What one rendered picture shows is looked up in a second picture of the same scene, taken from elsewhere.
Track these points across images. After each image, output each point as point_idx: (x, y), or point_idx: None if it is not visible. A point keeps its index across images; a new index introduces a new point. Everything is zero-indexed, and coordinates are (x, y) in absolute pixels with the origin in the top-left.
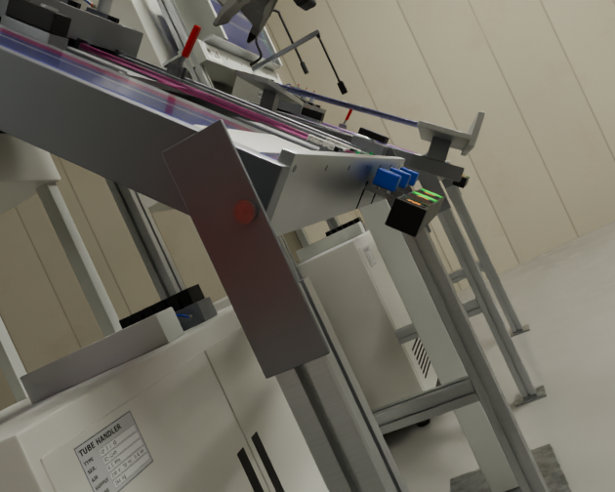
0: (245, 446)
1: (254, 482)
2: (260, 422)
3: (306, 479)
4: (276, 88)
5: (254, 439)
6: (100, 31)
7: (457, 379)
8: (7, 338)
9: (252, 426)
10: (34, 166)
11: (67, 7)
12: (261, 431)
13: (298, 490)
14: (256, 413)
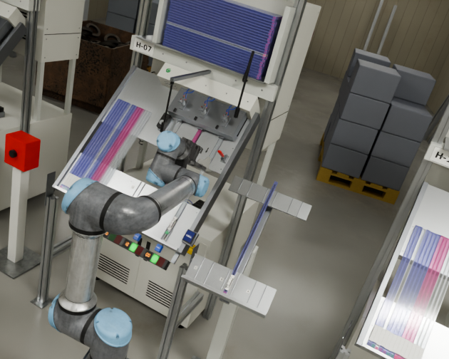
0: (143, 239)
1: (138, 244)
2: (154, 243)
3: (159, 268)
4: (244, 196)
5: (147, 242)
6: (207, 128)
7: (179, 319)
8: (261, 177)
9: (150, 241)
10: (248, 142)
11: (188, 119)
12: (152, 244)
13: (153, 264)
14: (155, 241)
